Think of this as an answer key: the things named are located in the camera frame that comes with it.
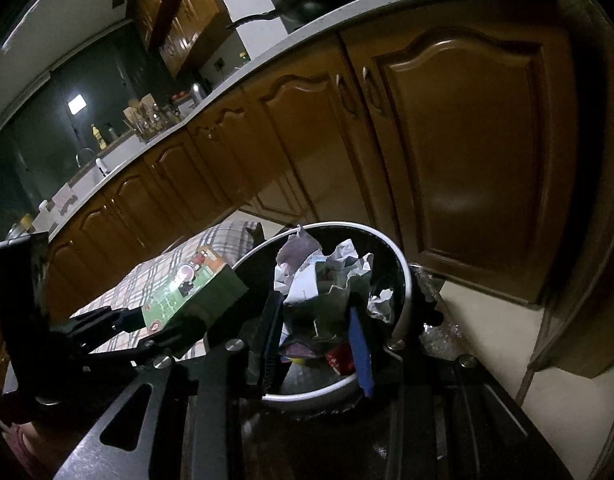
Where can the wall socket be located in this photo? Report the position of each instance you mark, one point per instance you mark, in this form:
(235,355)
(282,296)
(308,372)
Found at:
(219,65)

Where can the steel kettle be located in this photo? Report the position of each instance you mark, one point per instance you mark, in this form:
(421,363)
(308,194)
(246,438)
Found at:
(199,92)

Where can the sink faucet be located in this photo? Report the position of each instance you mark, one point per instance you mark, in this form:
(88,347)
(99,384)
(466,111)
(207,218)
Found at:
(84,156)

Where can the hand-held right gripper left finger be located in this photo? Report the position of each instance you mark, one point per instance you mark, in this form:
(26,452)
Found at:
(271,335)

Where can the white containers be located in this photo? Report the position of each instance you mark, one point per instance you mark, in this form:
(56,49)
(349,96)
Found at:
(57,207)

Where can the paper wrapper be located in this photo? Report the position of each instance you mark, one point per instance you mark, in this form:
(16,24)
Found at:
(319,280)

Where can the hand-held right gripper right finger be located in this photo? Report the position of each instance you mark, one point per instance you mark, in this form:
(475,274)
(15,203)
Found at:
(361,352)

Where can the utensil rack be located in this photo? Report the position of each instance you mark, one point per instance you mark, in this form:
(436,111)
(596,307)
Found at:
(149,117)

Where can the white-rimmed bin with black liner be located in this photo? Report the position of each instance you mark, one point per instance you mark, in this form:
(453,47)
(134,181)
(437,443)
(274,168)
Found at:
(394,270)

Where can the clear plastic bag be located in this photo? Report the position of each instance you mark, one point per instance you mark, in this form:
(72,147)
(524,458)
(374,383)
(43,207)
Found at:
(437,310)

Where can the wooden base cabinets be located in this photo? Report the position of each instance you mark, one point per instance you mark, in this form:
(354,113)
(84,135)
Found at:
(462,170)

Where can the white soap dispenser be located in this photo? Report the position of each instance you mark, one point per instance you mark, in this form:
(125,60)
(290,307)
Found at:
(101,166)

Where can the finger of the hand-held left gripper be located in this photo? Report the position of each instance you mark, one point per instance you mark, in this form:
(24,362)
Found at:
(157,345)
(112,322)

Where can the yellow bottle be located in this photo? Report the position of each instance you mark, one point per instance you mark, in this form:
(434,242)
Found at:
(96,137)

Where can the crumpled foil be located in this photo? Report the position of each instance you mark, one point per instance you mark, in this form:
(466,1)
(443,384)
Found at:
(382,304)

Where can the plaid blanket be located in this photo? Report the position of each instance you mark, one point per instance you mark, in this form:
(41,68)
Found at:
(137,280)

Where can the green printed box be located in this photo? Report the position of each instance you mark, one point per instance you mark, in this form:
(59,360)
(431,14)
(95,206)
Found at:
(197,285)

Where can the grey speckled countertop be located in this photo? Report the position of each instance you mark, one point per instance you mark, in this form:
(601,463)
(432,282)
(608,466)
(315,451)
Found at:
(267,55)

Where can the wooden wall cabinets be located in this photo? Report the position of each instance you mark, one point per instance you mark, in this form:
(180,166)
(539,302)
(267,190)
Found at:
(182,15)

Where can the bright window light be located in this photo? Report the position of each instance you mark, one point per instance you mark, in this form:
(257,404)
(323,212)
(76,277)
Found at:
(77,104)

